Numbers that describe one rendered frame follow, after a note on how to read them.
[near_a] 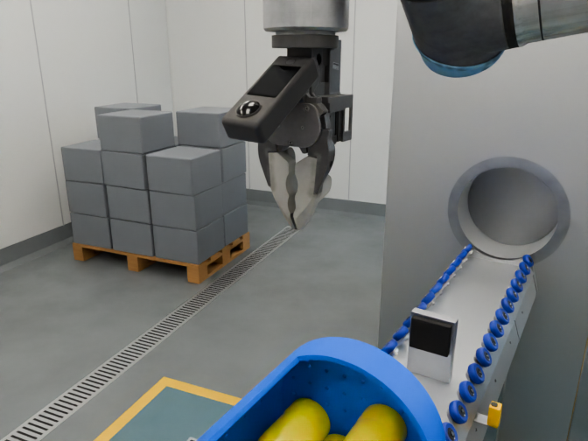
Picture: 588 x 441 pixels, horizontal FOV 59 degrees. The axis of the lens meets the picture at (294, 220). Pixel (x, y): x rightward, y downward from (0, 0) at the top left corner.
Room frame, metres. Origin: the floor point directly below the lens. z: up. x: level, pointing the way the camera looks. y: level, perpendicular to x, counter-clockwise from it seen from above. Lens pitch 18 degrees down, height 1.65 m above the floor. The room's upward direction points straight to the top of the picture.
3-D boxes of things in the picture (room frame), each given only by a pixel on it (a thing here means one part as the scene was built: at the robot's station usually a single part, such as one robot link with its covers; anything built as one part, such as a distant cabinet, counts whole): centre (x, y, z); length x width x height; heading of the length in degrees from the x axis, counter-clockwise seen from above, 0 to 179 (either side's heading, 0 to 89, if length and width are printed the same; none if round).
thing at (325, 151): (0.56, -0.02, 1.54); 0.05 x 0.02 x 0.09; 59
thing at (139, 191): (4.07, 1.09, 0.59); 1.20 x 0.80 x 1.19; 67
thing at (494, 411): (0.91, -0.39, 0.92); 0.08 x 0.03 x 0.05; 59
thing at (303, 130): (0.59, -0.02, 1.60); 0.09 x 0.08 x 0.12; 149
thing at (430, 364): (1.02, -0.31, 1.00); 0.10 x 0.04 x 0.15; 59
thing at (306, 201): (0.58, -0.03, 1.49); 0.06 x 0.03 x 0.09; 149
